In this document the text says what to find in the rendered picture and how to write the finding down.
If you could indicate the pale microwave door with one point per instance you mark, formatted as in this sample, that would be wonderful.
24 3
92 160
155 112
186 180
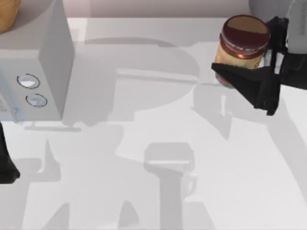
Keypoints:
6 95

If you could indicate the glass jar with red lid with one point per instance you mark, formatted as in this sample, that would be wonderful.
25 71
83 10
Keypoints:
239 56

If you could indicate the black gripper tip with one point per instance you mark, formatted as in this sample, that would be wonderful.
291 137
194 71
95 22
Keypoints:
6 163

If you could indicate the pale grey rounded box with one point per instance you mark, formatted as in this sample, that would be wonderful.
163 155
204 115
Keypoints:
297 26

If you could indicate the small round microwave knob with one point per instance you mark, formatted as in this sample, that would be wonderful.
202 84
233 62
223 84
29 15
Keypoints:
36 100

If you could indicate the large round microwave knob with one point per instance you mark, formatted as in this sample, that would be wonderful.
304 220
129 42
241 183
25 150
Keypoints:
28 81

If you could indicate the pale microwave oven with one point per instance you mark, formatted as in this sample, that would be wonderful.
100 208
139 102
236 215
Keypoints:
55 72

